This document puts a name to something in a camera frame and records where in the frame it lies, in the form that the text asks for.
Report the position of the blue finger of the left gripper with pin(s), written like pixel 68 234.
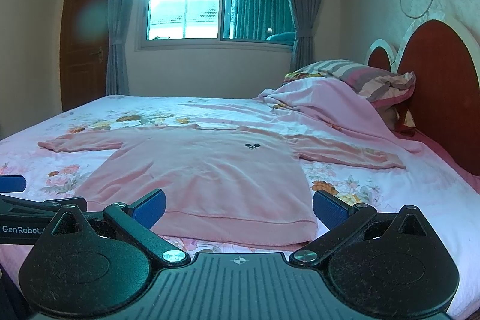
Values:
pixel 13 204
pixel 12 183

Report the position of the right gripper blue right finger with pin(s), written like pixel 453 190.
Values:
pixel 344 222

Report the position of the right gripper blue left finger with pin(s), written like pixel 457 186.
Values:
pixel 134 223

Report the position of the striped pillow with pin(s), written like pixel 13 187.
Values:
pixel 379 87

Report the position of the left grey curtain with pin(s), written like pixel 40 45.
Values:
pixel 122 5

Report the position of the pink long sleeve sweater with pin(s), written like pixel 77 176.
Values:
pixel 242 185

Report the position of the pink blanket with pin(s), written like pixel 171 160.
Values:
pixel 332 102

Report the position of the brown wooden door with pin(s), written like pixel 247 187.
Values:
pixel 83 52

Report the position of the red white headboard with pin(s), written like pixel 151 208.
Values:
pixel 444 107

